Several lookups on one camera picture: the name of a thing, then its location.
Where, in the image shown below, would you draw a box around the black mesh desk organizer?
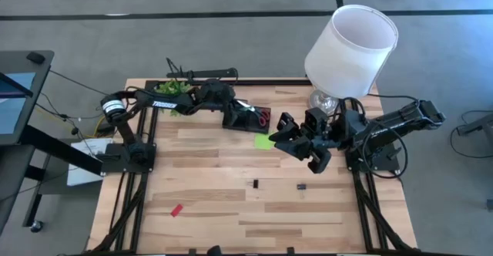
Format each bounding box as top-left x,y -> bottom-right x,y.
222,105 -> 272,135

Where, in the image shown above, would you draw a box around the black side desk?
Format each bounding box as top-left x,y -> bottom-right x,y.
0,49 -> 103,236

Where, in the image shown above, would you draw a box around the white paper sheet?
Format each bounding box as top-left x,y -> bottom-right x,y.
66,137 -> 116,187

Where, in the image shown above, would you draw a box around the black floor cable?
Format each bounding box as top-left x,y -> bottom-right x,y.
450,110 -> 493,160
36,69 -> 124,122

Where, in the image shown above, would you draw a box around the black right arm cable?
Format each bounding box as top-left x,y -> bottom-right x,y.
361,123 -> 409,180

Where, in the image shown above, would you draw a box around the black aluminium table frame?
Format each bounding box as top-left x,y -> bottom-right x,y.
92,77 -> 415,255

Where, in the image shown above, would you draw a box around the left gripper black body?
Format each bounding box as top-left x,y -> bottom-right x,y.
198,78 -> 247,130

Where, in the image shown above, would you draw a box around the red handled scissors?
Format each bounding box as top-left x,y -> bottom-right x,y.
235,99 -> 270,128

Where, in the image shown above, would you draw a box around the black bar mount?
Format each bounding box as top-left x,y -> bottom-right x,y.
165,57 -> 239,79

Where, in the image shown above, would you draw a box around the green sticky note pad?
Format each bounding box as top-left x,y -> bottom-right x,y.
253,132 -> 277,151

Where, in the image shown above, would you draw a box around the black stand leg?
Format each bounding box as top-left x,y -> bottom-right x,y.
456,112 -> 493,137

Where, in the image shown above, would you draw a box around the green potted plant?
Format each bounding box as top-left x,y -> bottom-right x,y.
155,79 -> 196,117

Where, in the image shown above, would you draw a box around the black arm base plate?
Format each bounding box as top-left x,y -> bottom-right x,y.
344,140 -> 401,172
100,143 -> 157,173

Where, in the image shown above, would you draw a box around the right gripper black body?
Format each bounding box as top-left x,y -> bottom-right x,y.
304,107 -> 342,174

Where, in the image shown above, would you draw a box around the white shade table lamp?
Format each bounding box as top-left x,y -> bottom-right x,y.
304,4 -> 400,117

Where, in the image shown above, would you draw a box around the monitor screen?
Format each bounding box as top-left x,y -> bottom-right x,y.
0,72 -> 38,136

